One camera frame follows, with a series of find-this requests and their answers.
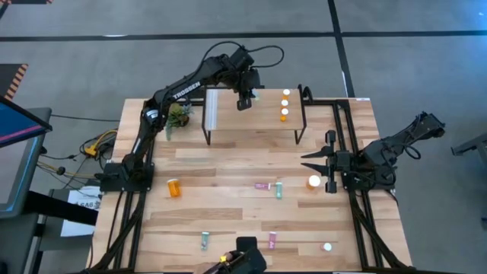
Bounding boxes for black office chair base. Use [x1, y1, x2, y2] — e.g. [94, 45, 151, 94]
[450, 132, 487, 164]

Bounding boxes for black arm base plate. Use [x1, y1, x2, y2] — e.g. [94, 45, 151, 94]
[339, 167, 396, 191]
[99, 162, 155, 193]

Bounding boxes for potted green succulent plant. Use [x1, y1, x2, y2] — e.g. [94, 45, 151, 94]
[164, 102, 195, 142]

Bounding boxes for dark grey side cart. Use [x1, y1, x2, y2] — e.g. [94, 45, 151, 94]
[0, 189, 99, 274]

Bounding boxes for black aluminium table frame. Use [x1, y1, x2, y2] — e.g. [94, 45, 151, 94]
[86, 99, 414, 274]

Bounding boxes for wooden shelf black metal legs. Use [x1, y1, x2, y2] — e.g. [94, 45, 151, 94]
[201, 84, 308, 146]

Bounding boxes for black mat hazard stripes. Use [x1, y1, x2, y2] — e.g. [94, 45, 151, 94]
[0, 63, 30, 102]

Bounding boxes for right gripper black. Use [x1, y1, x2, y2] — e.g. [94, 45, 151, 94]
[300, 129, 357, 194]

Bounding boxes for large orange pill bottle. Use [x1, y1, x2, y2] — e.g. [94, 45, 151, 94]
[306, 174, 322, 191]
[167, 178, 183, 199]

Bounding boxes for monitor with blue screen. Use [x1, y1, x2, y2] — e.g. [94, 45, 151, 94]
[0, 94, 53, 220]

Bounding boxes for black floor cable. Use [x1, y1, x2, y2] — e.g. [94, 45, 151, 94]
[50, 113, 121, 123]

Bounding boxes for yellow cable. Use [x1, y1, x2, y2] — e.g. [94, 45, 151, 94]
[83, 129, 119, 158]

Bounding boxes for white paper sheet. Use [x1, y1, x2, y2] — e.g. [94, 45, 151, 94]
[59, 185, 102, 237]

